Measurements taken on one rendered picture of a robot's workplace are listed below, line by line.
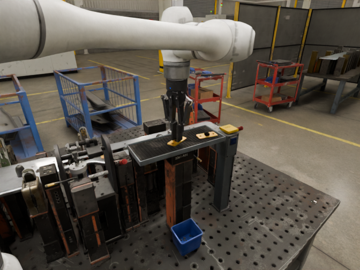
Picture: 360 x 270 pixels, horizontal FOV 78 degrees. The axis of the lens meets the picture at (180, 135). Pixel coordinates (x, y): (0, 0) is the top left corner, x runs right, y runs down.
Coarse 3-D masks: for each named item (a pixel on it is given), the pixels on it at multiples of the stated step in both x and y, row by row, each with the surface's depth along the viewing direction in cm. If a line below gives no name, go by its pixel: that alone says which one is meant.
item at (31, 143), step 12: (0, 96) 221; (24, 96) 233; (0, 108) 308; (24, 108) 237; (0, 120) 275; (12, 120) 276; (0, 132) 232; (12, 132) 324; (24, 132) 324; (36, 132) 252; (12, 144) 292; (24, 144) 290; (36, 144) 257; (24, 156) 264
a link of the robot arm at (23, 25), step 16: (0, 0) 24; (16, 0) 26; (32, 0) 28; (0, 16) 24; (16, 16) 26; (32, 16) 28; (0, 32) 25; (16, 32) 26; (32, 32) 28; (0, 48) 26; (16, 48) 28; (32, 48) 30
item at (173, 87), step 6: (186, 78) 77; (168, 84) 74; (174, 84) 73; (180, 84) 73; (186, 84) 75; (168, 90) 75; (174, 90) 74; (180, 90) 74; (186, 90) 76; (168, 96) 79; (174, 96) 78; (180, 96) 76; (174, 102) 79; (180, 102) 77
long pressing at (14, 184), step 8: (184, 128) 136; (144, 136) 127; (152, 136) 126; (112, 144) 118; (120, 144) 118; (128, 152) 110; (32, 160) 104; (40, 160) 104; (48, 160) 104; (64, 160) 104; (88, 160) 103; (96, 160) 103; (0, 168) 98; (8, 168) 98; (32, 168) 98; (64, 168) 98; (0, 176) 93; (8, 176) 93; (16, 176) 93; (0, 184) 88; (8, 184) 88; (16, 184) 88; (0, 192) 83; (8, 192) 84; (16, 192) 85
